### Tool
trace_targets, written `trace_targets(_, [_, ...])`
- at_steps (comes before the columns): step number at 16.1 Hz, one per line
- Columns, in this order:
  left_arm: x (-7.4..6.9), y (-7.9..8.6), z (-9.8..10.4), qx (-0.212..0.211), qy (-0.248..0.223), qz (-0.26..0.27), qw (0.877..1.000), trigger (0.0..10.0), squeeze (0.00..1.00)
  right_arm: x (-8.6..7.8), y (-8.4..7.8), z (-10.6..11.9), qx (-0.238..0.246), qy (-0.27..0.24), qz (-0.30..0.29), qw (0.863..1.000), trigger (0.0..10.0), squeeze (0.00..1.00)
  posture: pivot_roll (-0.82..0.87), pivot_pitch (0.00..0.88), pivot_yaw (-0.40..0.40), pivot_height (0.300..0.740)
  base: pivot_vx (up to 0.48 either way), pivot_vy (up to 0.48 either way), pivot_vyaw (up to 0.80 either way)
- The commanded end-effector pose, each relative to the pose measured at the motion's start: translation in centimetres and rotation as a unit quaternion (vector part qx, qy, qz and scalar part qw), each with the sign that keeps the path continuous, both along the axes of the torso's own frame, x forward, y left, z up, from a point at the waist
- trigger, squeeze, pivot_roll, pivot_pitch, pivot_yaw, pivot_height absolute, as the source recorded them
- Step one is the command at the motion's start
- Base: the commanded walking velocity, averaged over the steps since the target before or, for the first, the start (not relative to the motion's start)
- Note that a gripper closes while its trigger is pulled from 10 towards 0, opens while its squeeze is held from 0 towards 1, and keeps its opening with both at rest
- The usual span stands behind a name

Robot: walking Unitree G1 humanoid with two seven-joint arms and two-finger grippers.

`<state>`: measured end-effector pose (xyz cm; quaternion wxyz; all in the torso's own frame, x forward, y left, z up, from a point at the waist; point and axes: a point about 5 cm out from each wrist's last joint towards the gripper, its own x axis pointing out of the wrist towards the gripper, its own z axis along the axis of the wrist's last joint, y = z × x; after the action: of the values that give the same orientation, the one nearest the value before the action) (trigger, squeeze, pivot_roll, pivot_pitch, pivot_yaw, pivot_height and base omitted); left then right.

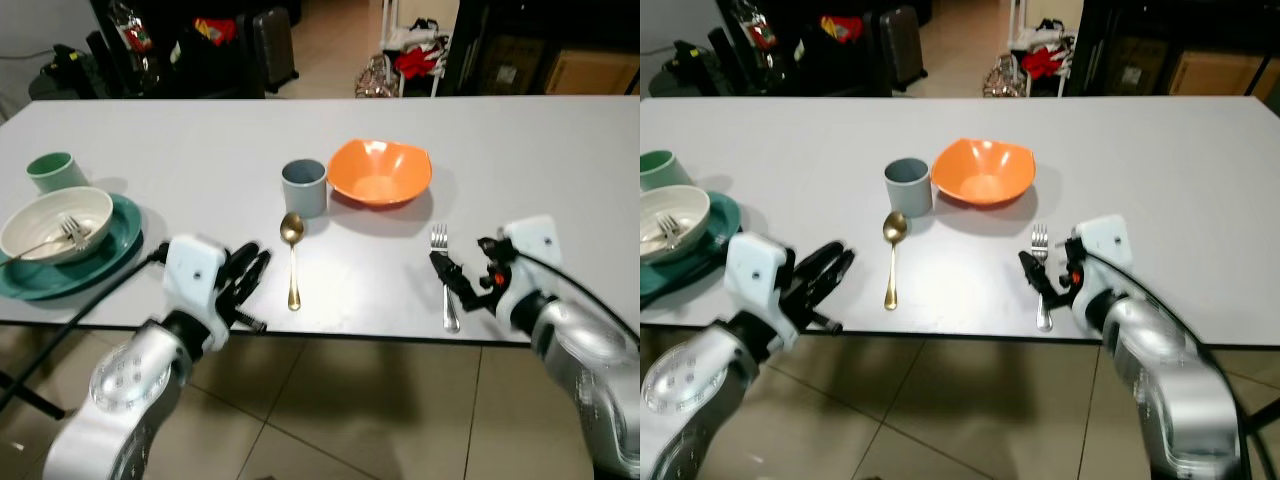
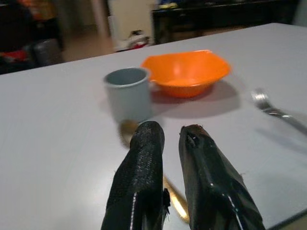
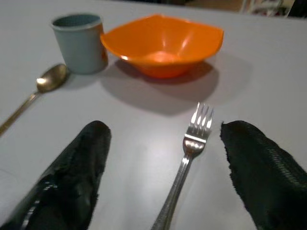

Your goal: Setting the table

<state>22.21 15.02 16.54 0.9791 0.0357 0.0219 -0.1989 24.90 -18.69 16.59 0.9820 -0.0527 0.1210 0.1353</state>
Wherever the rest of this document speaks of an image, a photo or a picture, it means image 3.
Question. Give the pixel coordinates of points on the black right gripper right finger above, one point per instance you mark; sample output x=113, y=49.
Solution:
x=268, y=182

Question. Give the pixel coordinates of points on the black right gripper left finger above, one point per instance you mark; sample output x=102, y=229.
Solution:
x=67, y=182

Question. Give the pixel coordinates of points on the silver fork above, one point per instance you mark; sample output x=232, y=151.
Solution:
x=194, y=143

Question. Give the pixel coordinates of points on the gold spoon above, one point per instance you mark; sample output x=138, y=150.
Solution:
x=50, y=77

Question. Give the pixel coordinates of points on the grey-blue cup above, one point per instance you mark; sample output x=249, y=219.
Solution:
x=76, y=48

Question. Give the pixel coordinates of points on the orange square bowl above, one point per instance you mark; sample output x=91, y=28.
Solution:
x=163, y=48

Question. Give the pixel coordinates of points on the white wooden chair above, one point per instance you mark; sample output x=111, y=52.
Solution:
x=249, y=6

